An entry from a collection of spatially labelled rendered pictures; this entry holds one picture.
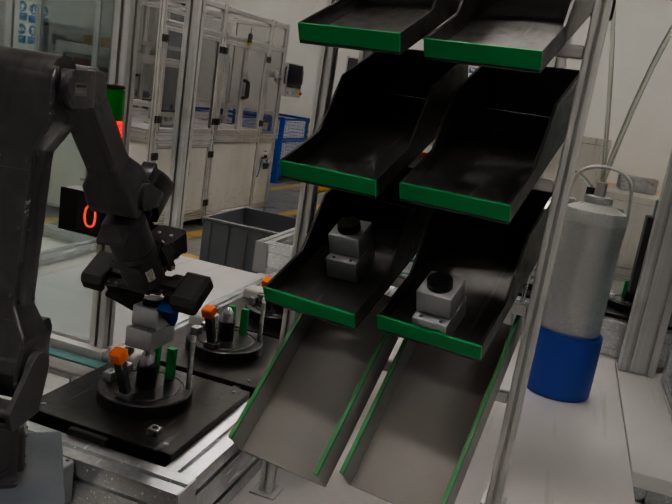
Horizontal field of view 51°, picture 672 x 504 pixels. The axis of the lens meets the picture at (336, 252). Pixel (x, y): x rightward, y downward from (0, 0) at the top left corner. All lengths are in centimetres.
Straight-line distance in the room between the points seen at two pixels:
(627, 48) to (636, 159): 160
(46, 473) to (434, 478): 44
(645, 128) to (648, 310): 941
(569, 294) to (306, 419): 85
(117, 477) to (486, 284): 52
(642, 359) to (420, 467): 120
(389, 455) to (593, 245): 84
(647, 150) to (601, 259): 973
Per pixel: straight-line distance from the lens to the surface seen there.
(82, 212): 124
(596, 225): 162
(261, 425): 97
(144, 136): 622
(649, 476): 149
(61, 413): 108
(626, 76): 1138
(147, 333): 105
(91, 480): 100
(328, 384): 97
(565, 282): 164
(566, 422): 161
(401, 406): 95
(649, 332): 202
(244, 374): 124
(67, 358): 132
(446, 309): 82
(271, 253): 227
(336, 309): 85
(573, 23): 89
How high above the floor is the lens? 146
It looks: 13 degrees down
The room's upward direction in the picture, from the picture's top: 9 degrees clockwise
